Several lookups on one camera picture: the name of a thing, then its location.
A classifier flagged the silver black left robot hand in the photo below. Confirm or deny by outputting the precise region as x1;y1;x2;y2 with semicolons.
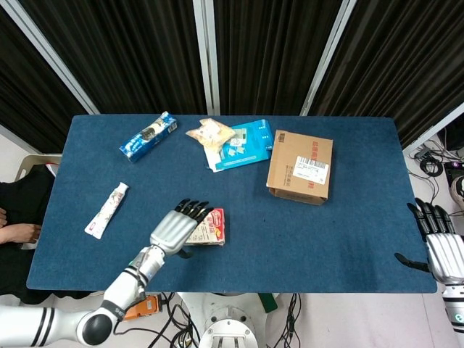
149;198;215;259

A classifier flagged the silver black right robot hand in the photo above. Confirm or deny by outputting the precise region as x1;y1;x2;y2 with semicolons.
394;198;464;286

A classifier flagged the bystander bare hand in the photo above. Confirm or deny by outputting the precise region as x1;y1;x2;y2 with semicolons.
0;208;41;244

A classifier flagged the red white snack packet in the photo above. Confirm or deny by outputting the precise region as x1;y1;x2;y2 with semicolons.
183;207;226;247

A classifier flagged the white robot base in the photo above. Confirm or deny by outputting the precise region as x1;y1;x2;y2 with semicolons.
177;292;280;348

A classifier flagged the blue cookie box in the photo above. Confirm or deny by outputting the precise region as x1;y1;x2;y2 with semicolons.
119;111;178;163

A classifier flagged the brown cardboard shipping box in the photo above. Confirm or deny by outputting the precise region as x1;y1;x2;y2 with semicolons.
266;129;334;207

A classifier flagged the bystander black clothing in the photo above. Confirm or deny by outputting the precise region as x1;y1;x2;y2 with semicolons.
0;166;56;305

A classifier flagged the white toothpaste tube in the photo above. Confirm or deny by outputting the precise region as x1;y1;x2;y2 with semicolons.
84;182;130;239

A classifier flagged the black device with pink light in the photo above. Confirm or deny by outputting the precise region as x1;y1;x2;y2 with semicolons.
444;161;464;204

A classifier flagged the beige plastic chair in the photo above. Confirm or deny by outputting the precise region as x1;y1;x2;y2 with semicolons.
14;154;62;182

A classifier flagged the orange electronic device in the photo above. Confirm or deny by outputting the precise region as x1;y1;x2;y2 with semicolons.
123;294;162;322

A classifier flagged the grey power strip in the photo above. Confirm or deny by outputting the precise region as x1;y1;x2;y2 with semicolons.
414;144;436;161

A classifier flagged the beige snack bag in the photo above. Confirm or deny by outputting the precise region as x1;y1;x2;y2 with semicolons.
185;117;237;157

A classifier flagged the blue white flat package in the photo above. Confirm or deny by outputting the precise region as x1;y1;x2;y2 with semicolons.
204;118;273;173

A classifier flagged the blue table cloth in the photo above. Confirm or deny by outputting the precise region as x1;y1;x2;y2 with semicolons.
25;115;439;294

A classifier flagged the dark green object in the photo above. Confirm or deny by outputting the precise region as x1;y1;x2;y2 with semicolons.
258;292;278;313

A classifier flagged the black curtain panel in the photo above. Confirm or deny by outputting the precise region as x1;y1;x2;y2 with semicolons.
0;7;88;154
310;0;464;148
20;0;208;115
212;0;344;117

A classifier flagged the coiled black cable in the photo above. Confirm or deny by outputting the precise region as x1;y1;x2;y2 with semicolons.
419;158;444;178

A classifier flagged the black cable bundle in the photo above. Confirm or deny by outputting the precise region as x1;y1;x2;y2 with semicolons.
271;292;304;348
114;292;202;348

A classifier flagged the white frame post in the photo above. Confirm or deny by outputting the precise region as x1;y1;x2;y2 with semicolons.
299;0;359;117
402;103;464;157
191;0;221;116
0;0;101;115

